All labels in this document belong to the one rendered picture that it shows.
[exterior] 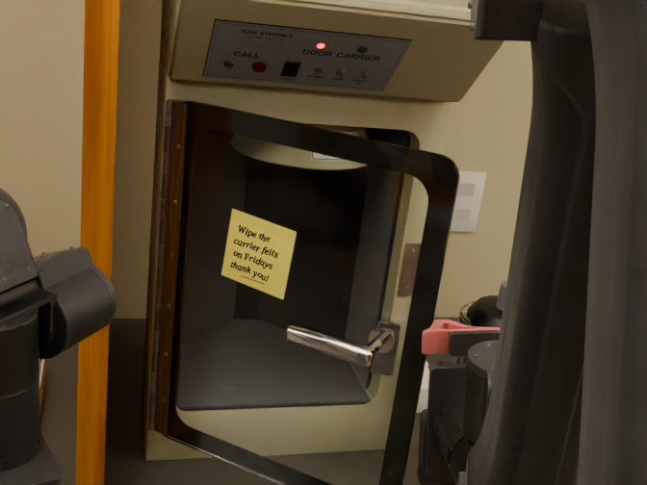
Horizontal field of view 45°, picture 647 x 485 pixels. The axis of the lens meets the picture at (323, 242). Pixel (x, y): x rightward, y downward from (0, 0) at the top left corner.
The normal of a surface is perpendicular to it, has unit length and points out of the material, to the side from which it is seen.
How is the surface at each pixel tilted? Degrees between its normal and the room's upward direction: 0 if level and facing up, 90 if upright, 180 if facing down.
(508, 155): 90
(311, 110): 90
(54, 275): 67
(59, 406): 0
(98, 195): 90
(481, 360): 6
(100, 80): 90
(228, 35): 135
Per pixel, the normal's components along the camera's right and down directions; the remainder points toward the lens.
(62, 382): 0.12, -0.94
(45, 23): 0.26, 0.36
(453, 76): 0.10, 0.91
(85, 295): 0.84, -0.34
